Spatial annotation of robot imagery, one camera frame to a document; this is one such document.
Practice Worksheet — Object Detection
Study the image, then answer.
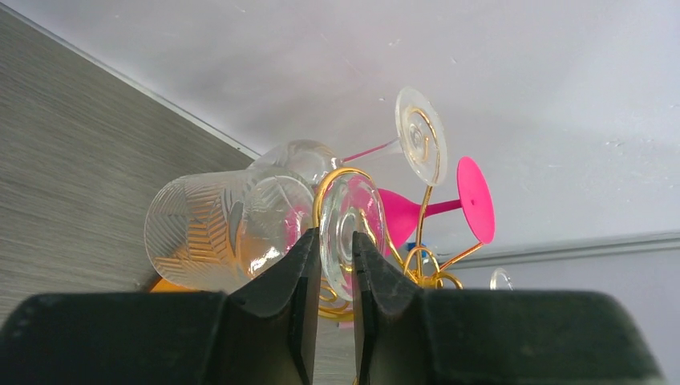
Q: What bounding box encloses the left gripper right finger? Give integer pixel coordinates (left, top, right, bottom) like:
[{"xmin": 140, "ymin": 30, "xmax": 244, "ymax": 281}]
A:
[{"xmin": 352, "ymin": 232, "xmax": 425, "ymax": 384}]

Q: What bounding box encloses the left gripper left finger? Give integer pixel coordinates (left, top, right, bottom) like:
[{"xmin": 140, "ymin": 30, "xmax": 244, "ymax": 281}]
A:
[{"xmin": 228, "ymin": 228, "xmax": 321, "ymax": 384}]

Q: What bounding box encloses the pink wine glass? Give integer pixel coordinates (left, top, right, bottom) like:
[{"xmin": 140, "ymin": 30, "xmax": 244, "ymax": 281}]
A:
[{"xmin": 378, "ymin": 156, "xmax": 496, "ymax": 247}]

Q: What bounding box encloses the clear wine glass right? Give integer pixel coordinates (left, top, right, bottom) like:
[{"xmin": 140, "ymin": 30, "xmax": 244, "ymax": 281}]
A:
[{"xmin": 489, "ymin": 268, "xmax": 514, "ymax": 290}]

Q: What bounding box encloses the clear wine glass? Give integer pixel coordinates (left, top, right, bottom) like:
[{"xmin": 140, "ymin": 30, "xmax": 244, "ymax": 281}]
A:
[
  {"xmin": 489, "ymin": 268, "xmax": 514, "ymax": 290},
  {"xmin": 249, "ymin": 87, "xmax": 448, "ymax": 187}
]

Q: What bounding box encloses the orange wooden rack base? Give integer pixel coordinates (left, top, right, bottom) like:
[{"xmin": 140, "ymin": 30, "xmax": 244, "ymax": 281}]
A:
[{"xmin": 148, "ymin": 278, "xmax": 193, "ymax": 293}]

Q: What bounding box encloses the clear wine glass back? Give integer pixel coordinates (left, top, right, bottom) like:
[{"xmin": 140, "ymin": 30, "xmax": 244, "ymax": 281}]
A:
[{"xmin": 249, "ymin": 87, "xmax": 448, "ymax": 187}]

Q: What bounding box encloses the gold wire glass rack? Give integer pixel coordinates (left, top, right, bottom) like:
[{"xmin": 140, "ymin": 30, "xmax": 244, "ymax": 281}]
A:
[{"xmin": 312, "ymin": 107, "xmax": 487, "ymax": 322}]

